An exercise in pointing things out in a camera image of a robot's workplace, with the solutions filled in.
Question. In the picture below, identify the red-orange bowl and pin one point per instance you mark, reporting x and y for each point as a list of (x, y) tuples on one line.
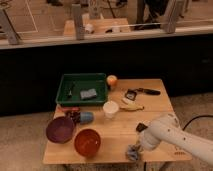
[(87, 142)]

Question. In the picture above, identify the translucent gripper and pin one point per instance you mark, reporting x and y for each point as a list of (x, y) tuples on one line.
[(138, 147)]

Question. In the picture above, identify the grey sponge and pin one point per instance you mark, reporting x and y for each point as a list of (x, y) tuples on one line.
[(88, 94)]

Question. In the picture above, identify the small dark object in tray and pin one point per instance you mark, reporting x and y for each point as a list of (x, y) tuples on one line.
[(69, 95)]

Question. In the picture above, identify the purple bowl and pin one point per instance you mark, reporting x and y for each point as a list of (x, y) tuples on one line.
[(60, 130)]

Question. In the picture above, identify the blue cup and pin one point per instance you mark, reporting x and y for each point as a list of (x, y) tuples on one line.
[(86, 117)]

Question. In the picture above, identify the blue-grey towel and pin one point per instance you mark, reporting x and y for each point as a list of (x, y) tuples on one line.
[(131, 154)]

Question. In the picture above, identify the black handled peeler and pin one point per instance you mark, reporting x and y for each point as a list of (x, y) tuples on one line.
[(132, 93)]

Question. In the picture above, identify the white paper cup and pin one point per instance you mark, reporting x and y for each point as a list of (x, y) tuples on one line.
[(110, 108)]

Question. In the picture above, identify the orange fruit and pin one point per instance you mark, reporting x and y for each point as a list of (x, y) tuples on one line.
[(112, 81)]

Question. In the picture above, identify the red handled tool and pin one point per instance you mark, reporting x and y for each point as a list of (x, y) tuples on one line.
[(69, 109)]

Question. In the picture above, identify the banana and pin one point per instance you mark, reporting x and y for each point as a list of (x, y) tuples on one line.
[(130, 105)]

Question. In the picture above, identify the green plastic tray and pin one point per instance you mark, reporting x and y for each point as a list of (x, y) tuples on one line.
[(82, 81)]

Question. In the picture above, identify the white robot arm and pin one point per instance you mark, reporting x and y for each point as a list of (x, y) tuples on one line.
[(167, 128)]

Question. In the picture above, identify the black remote control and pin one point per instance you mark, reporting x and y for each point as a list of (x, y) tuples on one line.
[(140, 127)]

